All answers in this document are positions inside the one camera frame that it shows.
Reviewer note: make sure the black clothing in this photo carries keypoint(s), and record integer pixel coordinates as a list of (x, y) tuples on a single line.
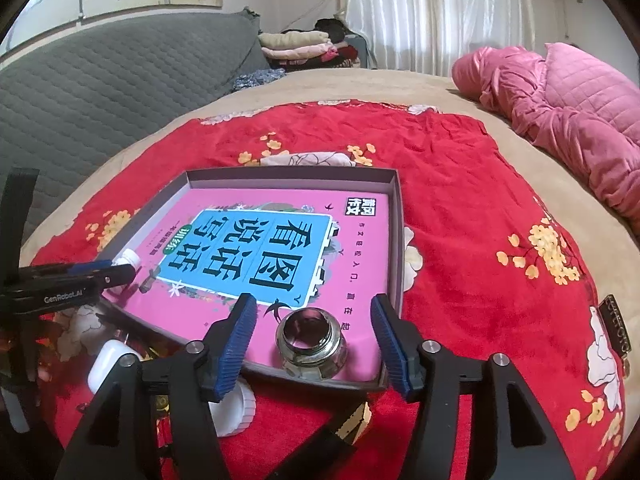
[(330, 29)]

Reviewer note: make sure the white curtain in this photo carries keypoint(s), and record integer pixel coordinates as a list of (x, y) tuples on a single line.
[(440, 10)]

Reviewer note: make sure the pink quilted duvet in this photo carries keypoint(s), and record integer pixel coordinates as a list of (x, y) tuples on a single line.
[(575, 110)]

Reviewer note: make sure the pink folded garment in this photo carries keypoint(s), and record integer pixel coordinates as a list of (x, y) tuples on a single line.
[(300, 54)]

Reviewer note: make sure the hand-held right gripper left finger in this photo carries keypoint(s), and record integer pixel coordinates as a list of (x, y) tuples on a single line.
[(234, 347)]

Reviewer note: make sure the red floral blanket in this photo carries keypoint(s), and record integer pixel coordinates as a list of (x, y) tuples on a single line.
[(450, 185)]

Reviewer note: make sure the white pill bottle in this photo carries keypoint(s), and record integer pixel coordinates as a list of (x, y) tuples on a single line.
[(127, 257)]

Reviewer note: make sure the grey cardboard tray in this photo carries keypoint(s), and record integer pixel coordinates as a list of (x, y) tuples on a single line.
[(290, 180)]

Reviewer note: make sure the white round ridged lid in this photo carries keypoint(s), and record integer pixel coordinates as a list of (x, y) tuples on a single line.
[(235, 410)]

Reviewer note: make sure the beige bed sheet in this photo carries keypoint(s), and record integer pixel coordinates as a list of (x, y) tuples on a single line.
[(350, 85)]

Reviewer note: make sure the pink and blue book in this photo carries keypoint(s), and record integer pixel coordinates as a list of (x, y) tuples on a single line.
[(360, 260)]

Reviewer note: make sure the blue patterned cloth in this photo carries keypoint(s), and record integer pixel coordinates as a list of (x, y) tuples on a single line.
[(257, 79)]

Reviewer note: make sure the beige folded garment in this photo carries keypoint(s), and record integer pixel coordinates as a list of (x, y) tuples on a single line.
[(295, 39)]

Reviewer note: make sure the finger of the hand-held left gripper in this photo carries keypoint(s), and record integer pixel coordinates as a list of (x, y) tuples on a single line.
[(117, 276), (90, 267)]

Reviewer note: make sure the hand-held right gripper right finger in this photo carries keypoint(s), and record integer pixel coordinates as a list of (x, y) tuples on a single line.
[(395, 352)]

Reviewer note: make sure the dark red clothing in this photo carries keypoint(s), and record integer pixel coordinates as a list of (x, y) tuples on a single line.
[(345, 55)]

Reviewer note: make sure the white plastic case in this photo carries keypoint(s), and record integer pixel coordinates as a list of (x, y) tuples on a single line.
[(107, 365)]

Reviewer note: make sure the grey quilted cover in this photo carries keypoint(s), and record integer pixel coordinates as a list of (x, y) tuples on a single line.
[(100, 100)]

